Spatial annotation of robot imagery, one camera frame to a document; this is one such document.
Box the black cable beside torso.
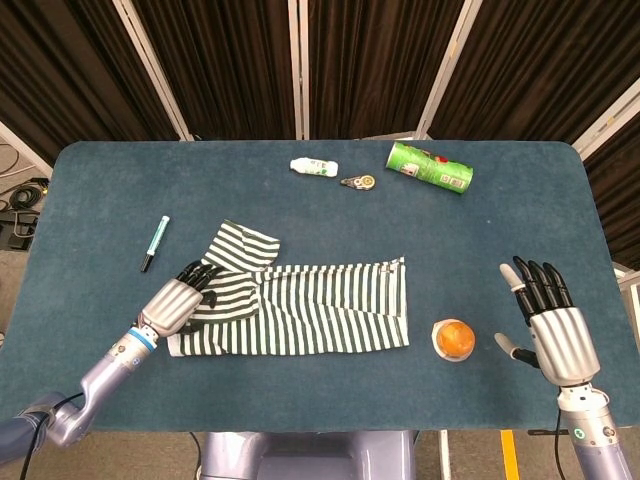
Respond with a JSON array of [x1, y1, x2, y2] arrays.
[[187, 431, 202, 480]]

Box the green white striped shirt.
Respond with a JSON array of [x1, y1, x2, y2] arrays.
[[167, 218, 412, 358]]

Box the white metal frame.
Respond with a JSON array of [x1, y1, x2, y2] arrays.
[[615, 267, 640, 321]]

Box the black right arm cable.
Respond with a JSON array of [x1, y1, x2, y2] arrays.
[[552, 427, 564, 480]]

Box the green white marker pen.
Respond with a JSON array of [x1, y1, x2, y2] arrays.
[[139, 215, 171, 274]]

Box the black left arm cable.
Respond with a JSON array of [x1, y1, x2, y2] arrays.
[[18, 392, 86, 480]]

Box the dark brown pleated curtain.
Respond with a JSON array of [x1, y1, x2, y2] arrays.
[[130, 0, 304, 141], [305, 0, 469, 140], [428, 0, 640, 144], [582, 112, 640, 271], [0, 0, 181, 166]]

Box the green chips can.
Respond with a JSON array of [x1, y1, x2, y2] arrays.
[[384, 141, 474, 195]]

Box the correction tape dispenser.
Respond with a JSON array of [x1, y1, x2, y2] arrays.
[[340, 173, 377, 193]]

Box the lavender robot torso base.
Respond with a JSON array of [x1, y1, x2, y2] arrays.
[[198, 430, 419, 480]]

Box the small white bottle green label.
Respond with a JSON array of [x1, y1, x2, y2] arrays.
[[289, 156, 339, 178]]

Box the black floor device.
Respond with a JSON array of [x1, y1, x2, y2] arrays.
[[0, 209, 39, 250]]

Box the black floor cable coil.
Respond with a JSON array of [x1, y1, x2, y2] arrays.
[[7, 177, 51, 211]]

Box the yellow floor tape strip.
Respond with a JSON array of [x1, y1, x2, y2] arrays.
[[499, 428, 520, 480]]

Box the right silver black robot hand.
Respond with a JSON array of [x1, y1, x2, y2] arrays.
[[493, 255, 601, 387]]

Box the white partition post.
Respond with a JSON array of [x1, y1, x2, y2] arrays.
[[572, 89, 640, 162], [287, 0, 311, 141], [416, 0, 485, 141], [0, 119, 55, 180], [112, 0, 195, 142]]

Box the white table leg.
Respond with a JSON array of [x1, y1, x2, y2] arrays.
[[438, 429, 453, 480]]

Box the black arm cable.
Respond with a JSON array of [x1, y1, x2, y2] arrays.
[[18, 392, 86, 480], [552, 427, 564, 480]]

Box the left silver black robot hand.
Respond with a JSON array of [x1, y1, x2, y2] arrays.
[[135, 259, 226, 337]]

